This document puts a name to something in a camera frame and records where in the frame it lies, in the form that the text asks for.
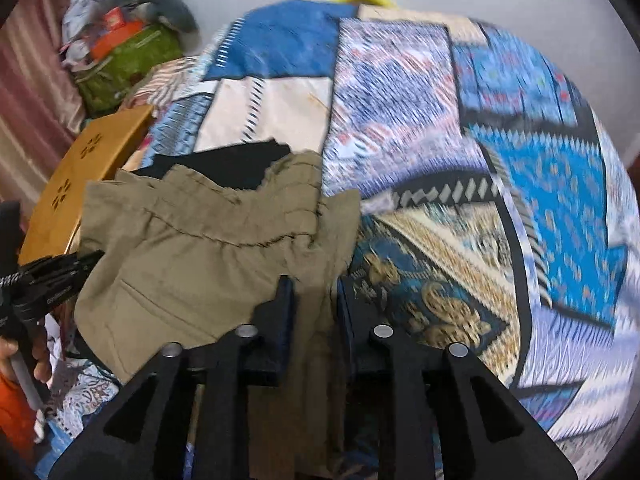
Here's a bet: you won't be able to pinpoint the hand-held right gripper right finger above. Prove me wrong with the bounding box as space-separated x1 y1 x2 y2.
337 276 579 480

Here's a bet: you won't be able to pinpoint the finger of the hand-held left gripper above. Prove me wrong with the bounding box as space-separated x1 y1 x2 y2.
30 249 106 292

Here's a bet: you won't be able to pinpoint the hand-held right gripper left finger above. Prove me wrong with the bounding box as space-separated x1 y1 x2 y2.
47 275 296 480

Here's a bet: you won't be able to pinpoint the khaki pants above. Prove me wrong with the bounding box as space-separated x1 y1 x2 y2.
73 151 362 480

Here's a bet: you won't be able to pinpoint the person's left forearm orange sleeve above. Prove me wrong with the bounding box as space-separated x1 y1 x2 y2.
0 372 40 463

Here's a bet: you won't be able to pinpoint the person's left hand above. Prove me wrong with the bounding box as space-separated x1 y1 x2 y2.
0 311 54 386

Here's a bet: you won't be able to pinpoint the yellow wooden stool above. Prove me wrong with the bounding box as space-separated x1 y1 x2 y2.
18 104 154 267

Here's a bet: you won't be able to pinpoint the black cloth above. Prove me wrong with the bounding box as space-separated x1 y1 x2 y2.
134 137 294 194

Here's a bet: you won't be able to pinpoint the pink-brown curtain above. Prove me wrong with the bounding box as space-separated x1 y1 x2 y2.
0 0 90 203

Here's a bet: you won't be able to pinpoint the green bag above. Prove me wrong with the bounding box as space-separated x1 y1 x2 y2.
74 24 184 114

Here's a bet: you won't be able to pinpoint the blue patchwork printed blanket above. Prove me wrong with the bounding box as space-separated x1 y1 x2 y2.
47 0 635 480

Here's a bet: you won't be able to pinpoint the orange box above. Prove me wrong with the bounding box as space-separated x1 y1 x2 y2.
91 7 147 59

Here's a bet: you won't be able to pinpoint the pile of pale clothes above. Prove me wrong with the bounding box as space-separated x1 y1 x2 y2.
59 0 132 67

